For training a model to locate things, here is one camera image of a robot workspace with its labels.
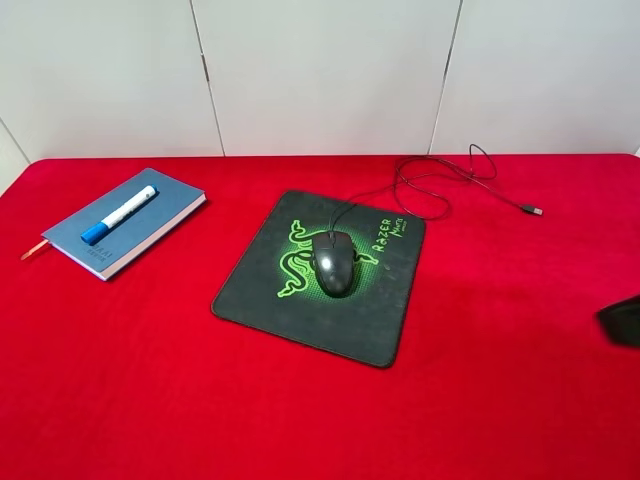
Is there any black green Razer mousepad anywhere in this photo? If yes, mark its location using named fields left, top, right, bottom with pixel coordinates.
left=211, top=190, right=426, bottom=368

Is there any red velvet tablecloth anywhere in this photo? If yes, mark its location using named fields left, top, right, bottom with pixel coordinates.
left=1, top=154, right=639, bottom=479

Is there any black wired computer mouse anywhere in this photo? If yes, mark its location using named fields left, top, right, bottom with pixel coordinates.
left=311, top=231, right=355, bottom=298

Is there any blue hardcover notebook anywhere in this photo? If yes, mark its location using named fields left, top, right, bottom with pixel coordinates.
left=20, top=168, right=206, bottom=281

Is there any white marker blue cap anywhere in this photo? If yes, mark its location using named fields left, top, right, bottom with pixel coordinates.
left=80, top=185, right=158, bottom=245

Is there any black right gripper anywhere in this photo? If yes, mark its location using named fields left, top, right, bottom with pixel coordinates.
left=596, top=295, right=640, bottom=345

